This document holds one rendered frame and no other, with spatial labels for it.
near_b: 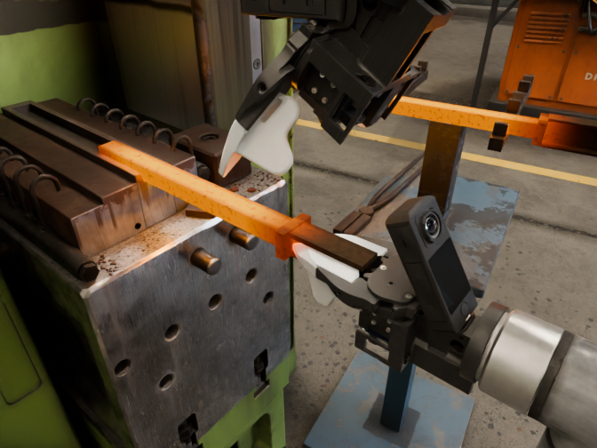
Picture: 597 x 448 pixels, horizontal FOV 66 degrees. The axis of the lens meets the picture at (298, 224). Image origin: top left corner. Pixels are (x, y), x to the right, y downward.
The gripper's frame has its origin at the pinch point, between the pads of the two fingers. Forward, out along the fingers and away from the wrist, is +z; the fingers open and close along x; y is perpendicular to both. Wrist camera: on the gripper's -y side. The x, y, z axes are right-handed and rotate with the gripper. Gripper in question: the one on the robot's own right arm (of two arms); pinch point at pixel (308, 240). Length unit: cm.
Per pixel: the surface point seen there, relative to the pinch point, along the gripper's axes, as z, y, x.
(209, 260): 18.4, 12.2, 0.5
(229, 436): 23, 62, 2
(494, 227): -5, 25, 54
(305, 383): 37, 101, 45
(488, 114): -3.3, -2.6, 40.5
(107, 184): 30.3, 1.2, -5.5
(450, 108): 2.1, -2.7, 39.1
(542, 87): 53, 79, 342
